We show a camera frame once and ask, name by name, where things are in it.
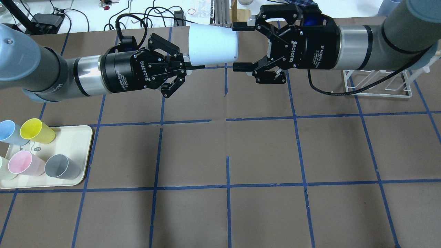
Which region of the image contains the yellow plastic cup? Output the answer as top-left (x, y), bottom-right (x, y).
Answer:
top-left (20, 118), bottom-right (56, 144)

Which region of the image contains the grey plastic cup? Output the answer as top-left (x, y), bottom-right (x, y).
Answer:
top-left (44, 154), bottom-right (81, 179)

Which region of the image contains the white wire dish rack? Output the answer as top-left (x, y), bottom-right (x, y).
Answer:
top-left (343, 44), bottom-right (440, 99)

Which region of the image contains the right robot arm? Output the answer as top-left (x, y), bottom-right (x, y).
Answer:
top-left (233, 0), bottom-right (440, 84)

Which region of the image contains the pink plastic cup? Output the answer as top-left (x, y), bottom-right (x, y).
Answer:
top-left (8, 151), bottom-right (45, 176)

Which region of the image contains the light blue plastic cup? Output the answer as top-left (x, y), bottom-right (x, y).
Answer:
top-left (188, 24), bottom-right (238, 66)

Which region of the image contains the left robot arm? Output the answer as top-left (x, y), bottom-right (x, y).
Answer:
top-left (0, 24), bottom-right (205, 102)

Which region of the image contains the aluminium frame post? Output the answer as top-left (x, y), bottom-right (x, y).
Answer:
top-left (212, 0), bottom-right (230, 28)

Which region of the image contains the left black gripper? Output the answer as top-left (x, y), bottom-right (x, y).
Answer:
top-left (101, 33), bottom-right (205, 98)

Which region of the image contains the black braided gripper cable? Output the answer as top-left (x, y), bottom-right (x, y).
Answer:
top-left (115, 6), bottom-right (193, 50)

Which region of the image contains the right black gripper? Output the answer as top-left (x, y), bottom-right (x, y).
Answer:
top-left (232, 4), bottom-right (341, 84)

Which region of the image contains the black power adapter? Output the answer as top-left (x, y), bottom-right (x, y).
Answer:
top-left (31, 13), bottom-right (65, 34)

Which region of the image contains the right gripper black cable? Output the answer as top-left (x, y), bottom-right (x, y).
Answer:
top-left (308, 45), bottom-right (434, 96)

